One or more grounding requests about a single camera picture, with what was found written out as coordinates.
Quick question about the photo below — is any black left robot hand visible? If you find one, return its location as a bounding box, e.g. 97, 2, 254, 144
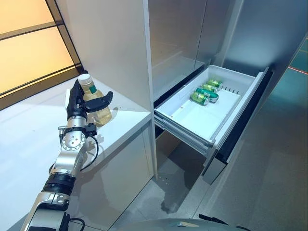
65, 78, 114, 121

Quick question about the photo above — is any grey robot torso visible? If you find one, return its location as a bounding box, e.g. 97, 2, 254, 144
125, 218, 244, 231

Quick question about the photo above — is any stainless steel fridge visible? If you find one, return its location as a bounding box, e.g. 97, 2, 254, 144
147, 0, 308, 186

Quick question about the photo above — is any green drink can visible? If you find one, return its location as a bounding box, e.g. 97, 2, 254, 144
201, 83, 218, 93
190, 90, 210, 106
195, 88, 219, 103
206, 78, 223, 89

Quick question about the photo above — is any clear yellow drink bottle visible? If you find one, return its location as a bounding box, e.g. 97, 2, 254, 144
77, 73, 113, 127

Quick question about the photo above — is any black left elbow cable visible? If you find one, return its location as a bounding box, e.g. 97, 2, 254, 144
64, 213, 86, 231

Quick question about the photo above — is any orange window with black frame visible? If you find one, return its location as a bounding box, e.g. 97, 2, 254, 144
0, 0, 84, 97

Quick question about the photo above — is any tall white cabinet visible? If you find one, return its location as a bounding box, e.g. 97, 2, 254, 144
55, 0, 158, 181

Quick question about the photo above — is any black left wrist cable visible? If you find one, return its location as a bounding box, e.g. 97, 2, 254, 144
79, 133, 99, 172

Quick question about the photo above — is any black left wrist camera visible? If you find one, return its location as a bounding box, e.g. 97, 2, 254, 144
86, 123, 98, 135

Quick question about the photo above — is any white fridge drawer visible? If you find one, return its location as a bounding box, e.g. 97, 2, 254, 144
154, 64, 274, 186

